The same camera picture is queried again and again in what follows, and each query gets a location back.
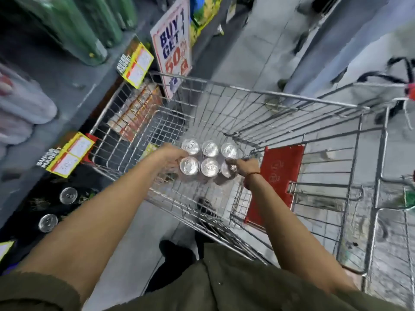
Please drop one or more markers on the wrapped pack of orange cartons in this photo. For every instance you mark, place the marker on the wrapped pack of orange cartons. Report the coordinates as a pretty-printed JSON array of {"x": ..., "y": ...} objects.
[{"x": 136, "y": 110}]

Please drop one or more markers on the olive green shirt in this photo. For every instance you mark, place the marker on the olive green shirt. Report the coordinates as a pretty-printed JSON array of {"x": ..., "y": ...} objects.
[{"x": 227, "y": 285}]

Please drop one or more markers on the yellow green packet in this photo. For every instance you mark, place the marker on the yellow green packet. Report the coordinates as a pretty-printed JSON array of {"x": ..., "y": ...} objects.
[{"x": 204, "y": 19}]

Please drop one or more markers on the person's left fingers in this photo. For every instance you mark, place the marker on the person's left fingers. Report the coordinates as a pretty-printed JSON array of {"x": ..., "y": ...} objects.
[{"x": 180, "y": 158}]

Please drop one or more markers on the person's right fingers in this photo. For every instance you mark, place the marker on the person's right fingers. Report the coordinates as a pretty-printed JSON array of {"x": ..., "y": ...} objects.
[{"x": 234, "y": 162}]

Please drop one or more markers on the person's left forearm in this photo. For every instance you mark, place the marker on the person's left forearm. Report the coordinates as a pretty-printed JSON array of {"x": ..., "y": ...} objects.
[{"x": 97, "y": 220}]

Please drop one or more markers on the person's right forearm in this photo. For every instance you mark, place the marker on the person's right forearm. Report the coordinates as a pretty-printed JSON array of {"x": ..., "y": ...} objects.
[{"x": 291, "y": 233}]

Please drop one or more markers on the person's left hand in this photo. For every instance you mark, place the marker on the person's left hand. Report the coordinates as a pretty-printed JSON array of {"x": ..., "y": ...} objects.
[{"x": 168, "y": 156}]

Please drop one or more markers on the white promotion sign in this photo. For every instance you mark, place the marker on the white promotion sign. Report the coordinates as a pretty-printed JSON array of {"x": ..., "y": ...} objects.
[{"x": 173, "y": 45}]

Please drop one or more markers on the grey store shelf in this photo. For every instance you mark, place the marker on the grey store shelf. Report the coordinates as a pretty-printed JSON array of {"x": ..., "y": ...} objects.
[{"x": 64, "y": 84}]

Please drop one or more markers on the red thread wrist band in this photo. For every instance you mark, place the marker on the red thread wrist band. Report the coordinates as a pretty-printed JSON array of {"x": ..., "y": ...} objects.
[{"x": 253, "y": 174}]

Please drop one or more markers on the person's right hand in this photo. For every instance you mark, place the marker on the person's right hand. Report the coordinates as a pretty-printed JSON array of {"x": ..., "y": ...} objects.
[{"x": 249, "y": 166}]

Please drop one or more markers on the silver drink can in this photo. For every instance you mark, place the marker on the silver drink can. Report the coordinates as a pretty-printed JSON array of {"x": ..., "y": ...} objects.
[
  {"x": 68, "y": 195},
  {"x": 48, "y": 223}
]

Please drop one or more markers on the black shoe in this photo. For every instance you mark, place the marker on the black shoe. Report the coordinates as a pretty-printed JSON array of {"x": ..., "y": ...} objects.
[{"x": 173, "y": 265}]

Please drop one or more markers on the six-pack of silver cans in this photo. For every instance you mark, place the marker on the six-pack of silver cans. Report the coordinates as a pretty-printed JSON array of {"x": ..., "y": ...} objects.
[{"x": 209, "y": 158}]

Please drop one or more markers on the yellow shelf price tag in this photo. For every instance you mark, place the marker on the yellow shelf price tag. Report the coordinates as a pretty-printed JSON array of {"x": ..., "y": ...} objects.
[
  {"x": 66, "y": 155},
  {"x": 5, "y": 248},
  {"x": 135, "y": 65}
]

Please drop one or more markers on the pink white packet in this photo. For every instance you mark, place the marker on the pink white packet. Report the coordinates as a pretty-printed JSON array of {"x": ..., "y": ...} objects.
[
  {"x": 13, "y": 127},
  {"x": 27, "y": 98}
]

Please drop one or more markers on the green plastic bottle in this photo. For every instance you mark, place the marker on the green plastic bottle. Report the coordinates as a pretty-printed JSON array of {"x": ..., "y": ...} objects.
[
  {"x": 68, "y": 29},
  {"x": 124, "y": 11},
  {"x": 100, "y": 19}
]

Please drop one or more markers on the red cart seat flap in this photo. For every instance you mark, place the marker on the red cart seat flap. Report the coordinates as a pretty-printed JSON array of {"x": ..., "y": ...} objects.
[{"x": 278, "y": 178}]

